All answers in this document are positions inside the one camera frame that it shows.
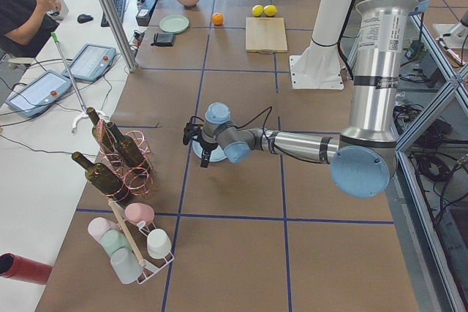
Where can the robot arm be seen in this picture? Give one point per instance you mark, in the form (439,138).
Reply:
(363,157)

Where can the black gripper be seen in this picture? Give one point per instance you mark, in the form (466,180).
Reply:
(207,147)

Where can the yellow lemon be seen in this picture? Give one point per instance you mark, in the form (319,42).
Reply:
(270,10)
(257,10)

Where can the orange mandarin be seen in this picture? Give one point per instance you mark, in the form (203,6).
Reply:
(217,19)

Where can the pale pink cup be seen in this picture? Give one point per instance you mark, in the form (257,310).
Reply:
(98,226)

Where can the wooden rack handle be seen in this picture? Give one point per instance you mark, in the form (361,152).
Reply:
(121,222)

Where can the white wire cup rack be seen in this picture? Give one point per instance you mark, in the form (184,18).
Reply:
(153,266)

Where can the white cup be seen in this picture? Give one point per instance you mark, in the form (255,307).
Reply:
(158,244)

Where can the copper wire bottle rack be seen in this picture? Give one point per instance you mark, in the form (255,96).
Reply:
(138,184)

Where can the light green plate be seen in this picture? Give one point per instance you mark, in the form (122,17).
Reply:
(174,24)

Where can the blue teach pendant tablet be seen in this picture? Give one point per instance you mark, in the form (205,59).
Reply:
(40,94)

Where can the mint green cup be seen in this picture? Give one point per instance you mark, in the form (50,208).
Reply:
(113,240)

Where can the wooden cutting board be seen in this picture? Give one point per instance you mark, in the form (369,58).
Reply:
(265,35)

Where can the light grey cup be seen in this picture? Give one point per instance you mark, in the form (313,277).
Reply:
(126,265)

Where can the light blue plate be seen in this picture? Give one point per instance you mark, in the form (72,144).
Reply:
(216,155)

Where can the red cylinder tube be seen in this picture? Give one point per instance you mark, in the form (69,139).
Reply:
(22,269)

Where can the black computer mouse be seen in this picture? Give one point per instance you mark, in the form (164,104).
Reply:
(84,18)

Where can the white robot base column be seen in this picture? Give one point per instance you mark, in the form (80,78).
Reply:
(318,67)

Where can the aluminium frame post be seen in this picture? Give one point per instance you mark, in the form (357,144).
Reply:
(119,34)

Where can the dark green wine bottle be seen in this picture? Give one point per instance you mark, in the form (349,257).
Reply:
(105,180)

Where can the dark grey folded cloth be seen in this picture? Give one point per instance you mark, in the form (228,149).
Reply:
(163,39)

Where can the metal reacher stick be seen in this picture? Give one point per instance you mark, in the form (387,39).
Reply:
(68,74)

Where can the person in black shirt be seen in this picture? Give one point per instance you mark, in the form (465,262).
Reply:
(26,25)

